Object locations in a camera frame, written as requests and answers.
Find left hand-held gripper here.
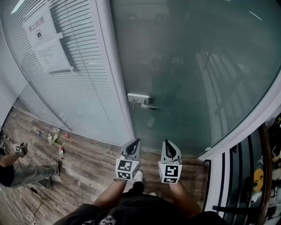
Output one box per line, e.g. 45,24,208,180
115,138,141,181

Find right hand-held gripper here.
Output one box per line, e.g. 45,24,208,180
158,139,183,184

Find silver door handle with lock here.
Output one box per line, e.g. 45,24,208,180
127,93,161,113

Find frosted glass door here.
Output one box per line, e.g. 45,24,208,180
110,0,281,157

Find person's right forearm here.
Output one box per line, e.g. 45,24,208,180
168,181,202,218

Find person's left forearm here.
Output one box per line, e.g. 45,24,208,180
93,178,128,209

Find person's black trouser leg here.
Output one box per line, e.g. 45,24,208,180
128,181,145,196

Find person's black shirt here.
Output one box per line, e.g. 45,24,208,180
52,192,228,225

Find green plastic bottle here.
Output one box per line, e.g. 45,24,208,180
52,127,61,142

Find glass partition with blinds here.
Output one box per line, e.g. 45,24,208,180
0,0,123,145

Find yellow round object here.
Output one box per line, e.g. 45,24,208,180
253,168,264,192

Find white paper sheet with table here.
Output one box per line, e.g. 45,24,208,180
36,39,74,75

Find white paper sign with symbol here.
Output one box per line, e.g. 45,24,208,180
22,4,64,48

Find white wall panel black stripes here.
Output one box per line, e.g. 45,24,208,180
198,109,281,225

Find brown wooden frame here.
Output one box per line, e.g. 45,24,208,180
257,123,274,225

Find black cable on floor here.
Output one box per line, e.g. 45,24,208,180
17,158,51,221

